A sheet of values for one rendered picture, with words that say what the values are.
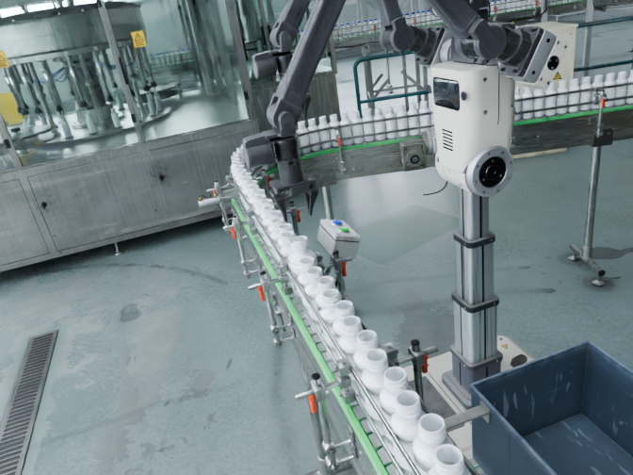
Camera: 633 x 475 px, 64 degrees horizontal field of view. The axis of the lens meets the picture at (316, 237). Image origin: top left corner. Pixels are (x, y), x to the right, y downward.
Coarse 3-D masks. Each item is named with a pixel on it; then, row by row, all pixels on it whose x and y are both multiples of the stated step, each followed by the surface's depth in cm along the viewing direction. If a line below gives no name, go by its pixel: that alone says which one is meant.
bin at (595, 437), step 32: (576, 352) 115; (480, 384) 109; (512, 384) 112; (544, 384) 115; (576, 384) 119; (608, 384) 112; (480, 416) 103; (512, 416) 116; (544, 416) 120; (576, 416) 123; (608, 416) 115; (480, 448) 112; (512, 448) 98; (544, 448) 117; (576, 448) 115; (608, 448) 114
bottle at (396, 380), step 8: (392, 368) 85; (400, 368) 84; (384, 376) 84; (392, 376) 85; (400, 376) 85; (384, 384) 84; (392, 384) 82; (400, 384) 82; (408, 384) 83; (384, 392) 85; (392, 392) 83; (384, 400) 84; (392, 400) 83; (384, 408) 84; (392, 408) 83; (384, 416) 85; (384, 432) 88; (392, 440) 86; (392, 448) 87
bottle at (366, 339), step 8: (360, 336) 95; (368, 336) 96; (376, 336) 93; (360, 344) 93; (368, 344) 92; (376, 344) 93; (360, 352) 94; (360, 360) 94; (360, 368) 94; (360, 376) 95; (360, 392) 98; (360, 400) 99
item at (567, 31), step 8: (536, 24) 505; (544, 24) 494; (552, 24) 485; (560, 24) 474; (568, 24) 466; (552, 32) 458; (560, 32) 459; (568, 32) 458; (568, 40) 461; (568, 48) 464; (568, 56) 467; (560, 64) 470; (568, 64) 470; (560, 72) 473; (568, 72) 473; (552, 80) 476; (568, 80) 476; (520, 88) 479; (536, 152) 507; (544, 152) 507; (552, 152) 507
